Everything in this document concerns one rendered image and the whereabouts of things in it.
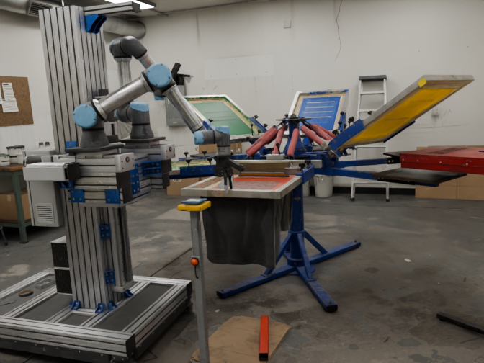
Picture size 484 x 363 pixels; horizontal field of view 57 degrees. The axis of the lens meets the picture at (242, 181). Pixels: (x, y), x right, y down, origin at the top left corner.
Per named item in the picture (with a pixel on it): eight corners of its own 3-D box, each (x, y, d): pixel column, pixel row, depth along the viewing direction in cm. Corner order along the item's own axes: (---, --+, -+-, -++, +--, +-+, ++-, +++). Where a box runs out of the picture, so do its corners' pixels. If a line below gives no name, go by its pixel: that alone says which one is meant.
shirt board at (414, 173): (467, 184, 284) (468, 172, 283) (436, 194, 259) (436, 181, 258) (311, 168, 387) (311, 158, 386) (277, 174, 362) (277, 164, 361)
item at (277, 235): (276, 268, 250) (274, 194, 243) (270, 267, 251) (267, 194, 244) (297, 243, 292) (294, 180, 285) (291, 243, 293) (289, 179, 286)
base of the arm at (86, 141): (74, 148, 237) (72, 129, 235) (91, 145, 251) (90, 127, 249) (98, 147, 232) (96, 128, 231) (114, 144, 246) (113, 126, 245)
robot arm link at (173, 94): (145, 75, 244) (198, 147, 255) (144, 73, 234) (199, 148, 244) (163, 63, 245) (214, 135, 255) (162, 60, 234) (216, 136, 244)
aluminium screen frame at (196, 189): (280, 199, 230) (280, 191, 230) (181, 195, 251) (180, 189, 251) (312, 174, 302) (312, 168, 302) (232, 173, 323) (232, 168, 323)
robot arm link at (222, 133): (213, 126, 240) (229, 125, 241) (214, 146, 242) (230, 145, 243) (214, 127, 232) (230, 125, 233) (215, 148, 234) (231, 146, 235)
